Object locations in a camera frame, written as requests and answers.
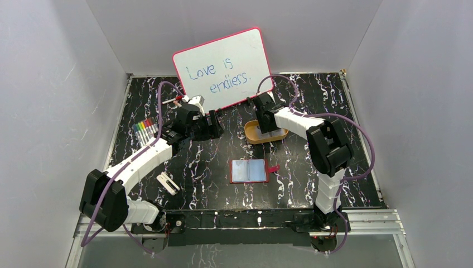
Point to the pack of coloured markers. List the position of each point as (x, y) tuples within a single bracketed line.
[(144, 130)]

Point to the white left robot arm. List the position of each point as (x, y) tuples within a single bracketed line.
[(105, 197)]

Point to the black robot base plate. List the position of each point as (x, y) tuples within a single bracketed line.
[(247, 227)]

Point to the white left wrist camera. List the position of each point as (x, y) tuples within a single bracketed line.
[(197, 100)]

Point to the pink framed whiteboard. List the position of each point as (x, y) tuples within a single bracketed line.
[(225, 71)]

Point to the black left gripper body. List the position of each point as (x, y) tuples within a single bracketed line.
[(212, 123)]

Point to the aluminium frame rail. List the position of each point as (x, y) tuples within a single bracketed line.
[(362, 222)]

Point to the white marker pen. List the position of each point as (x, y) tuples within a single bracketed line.
[(177, 104)]

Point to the orange oval tray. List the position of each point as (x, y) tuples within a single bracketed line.
[(251, 130)]

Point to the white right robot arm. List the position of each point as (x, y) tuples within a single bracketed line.
[(329, 149)]

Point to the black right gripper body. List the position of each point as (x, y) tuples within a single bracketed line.
[(262, 126)]

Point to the red capped marker pen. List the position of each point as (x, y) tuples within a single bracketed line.
[(177, 99)]

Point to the red card holder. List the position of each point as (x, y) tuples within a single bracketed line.
[(250, 171)]

